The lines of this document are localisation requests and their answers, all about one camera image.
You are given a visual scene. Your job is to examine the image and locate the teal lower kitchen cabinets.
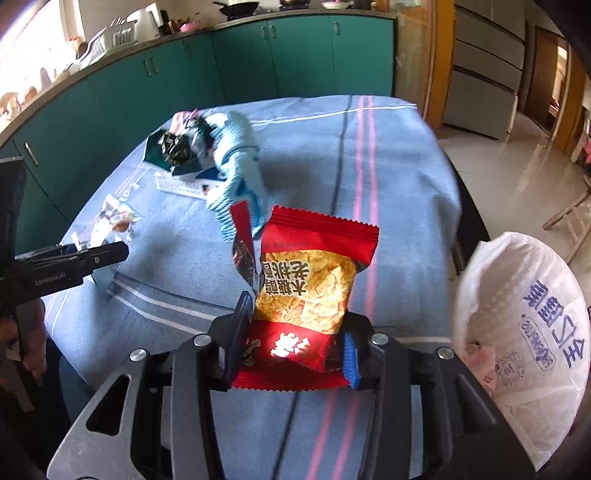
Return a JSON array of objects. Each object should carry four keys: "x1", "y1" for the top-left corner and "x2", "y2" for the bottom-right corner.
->
[{"x1": 0, "y1": 14, "x2": 395, "y2": 259}]

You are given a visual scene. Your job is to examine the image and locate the blue striped tablecloth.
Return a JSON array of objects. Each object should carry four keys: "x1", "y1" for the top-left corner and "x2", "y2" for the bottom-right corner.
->
[{"x1": 41, "y1": 95, "x2": 462, "y2": 480}]

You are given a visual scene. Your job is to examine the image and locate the light blue plastic scrap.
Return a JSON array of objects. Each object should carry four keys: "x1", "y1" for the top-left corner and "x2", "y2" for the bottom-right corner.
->
[{"x1": 90, "y1": 265, "x2": 123, "y2": 289}]

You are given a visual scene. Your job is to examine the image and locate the red snack packet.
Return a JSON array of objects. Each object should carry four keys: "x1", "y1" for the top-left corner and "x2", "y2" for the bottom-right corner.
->
[{"x1": 230, "y1": 200, "x2": 380, "y2": 391}]

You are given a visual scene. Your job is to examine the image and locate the brown wooden door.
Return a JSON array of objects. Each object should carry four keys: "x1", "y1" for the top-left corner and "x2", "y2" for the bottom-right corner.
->
[{"x1": 526, "y1": 25, "x2": 573, "y2": 134}]

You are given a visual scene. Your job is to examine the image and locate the grey refrigerator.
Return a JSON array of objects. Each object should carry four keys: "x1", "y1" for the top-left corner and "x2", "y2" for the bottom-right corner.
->
[{"x1": 443, "y1": 0, "x2": 529, "y2": 141}]

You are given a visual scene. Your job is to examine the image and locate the wooden framed glass door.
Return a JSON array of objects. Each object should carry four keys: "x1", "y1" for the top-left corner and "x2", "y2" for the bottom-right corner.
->
[{"x1": 394, "y1": 0, "x2": 455, "y2": 130}]

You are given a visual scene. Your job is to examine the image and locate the white kitchen appliance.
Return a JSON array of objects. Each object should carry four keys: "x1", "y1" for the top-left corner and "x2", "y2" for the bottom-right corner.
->
[{"x1": 127, "y1": 2, "x2": 163, "y2": 38}]

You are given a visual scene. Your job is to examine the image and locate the clear plastic wrapper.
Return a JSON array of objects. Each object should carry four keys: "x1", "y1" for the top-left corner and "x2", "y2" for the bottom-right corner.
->
[{"x1": 90, "y1": 194, "x2": 139, "y2": 245}]

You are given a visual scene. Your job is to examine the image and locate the black wok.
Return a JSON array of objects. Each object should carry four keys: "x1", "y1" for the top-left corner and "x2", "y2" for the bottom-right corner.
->
[{"x1": 213, "y1": 0, "x2": 260, "y2": 19}]

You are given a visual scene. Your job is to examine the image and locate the person's left hand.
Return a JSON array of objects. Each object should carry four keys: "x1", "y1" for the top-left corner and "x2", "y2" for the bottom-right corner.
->
[{"x1": 0, "y1": 298, "x2": 48, "y2": 376}]

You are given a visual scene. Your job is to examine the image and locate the dark green snack wrapper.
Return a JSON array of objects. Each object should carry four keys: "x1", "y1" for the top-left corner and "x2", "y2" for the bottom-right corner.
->
[{"x1": 143, "y1": 117, "x2": 215, "y2": 176}]

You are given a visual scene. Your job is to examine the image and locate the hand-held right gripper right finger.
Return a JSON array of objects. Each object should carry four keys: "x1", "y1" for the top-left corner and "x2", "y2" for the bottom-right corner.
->
[{"x1": 339, "y1": 311, "x2": 536, "y2": 480}]

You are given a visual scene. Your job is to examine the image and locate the pink plastic bag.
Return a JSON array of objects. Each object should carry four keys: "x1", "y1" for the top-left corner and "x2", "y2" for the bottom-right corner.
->
[
  {"x1": 173, "y1": 110, "x2": 201, "y2": 132},
  {"x1": 464, "y1": 344, "x2": 497, "y2": 393}
]

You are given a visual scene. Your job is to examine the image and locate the kitchen window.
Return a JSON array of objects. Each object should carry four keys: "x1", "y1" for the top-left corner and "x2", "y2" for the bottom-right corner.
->
[{"x1": 0, "y1": 0, "x2": 88, "y2": 134}]

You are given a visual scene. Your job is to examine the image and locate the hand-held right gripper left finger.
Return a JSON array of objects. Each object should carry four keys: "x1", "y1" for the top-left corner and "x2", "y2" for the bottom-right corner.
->
[{"x1": 46, "y1": 291, "x2": 256, "y2": 480}]

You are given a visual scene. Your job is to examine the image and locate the white printed snack packet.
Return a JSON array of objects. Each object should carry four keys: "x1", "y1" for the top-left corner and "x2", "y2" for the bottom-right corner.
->
[{"x1": 154, "y1": 166, "x2": 227, "y2": 201}]

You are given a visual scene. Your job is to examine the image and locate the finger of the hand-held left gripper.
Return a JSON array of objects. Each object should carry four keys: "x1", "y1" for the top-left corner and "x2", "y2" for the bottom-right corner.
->
[
  {"x1": 71, "y1": 241, "x2": 130, "y2": 280},
  {"x1": 14, "y1": 244, "x2": 90, "y2": 263}
]

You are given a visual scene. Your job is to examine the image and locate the white plastic trash bag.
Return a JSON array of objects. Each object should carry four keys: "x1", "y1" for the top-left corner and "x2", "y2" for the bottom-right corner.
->
[{"x1": 451, "y1": 232, "x2": 589, "y2": 472}]

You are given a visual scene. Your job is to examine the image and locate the white dish rack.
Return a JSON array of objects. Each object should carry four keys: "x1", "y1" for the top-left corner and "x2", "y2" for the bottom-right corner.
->
[{"x1": 76, "y1": 25, "x2": 139, "y2": 70}]

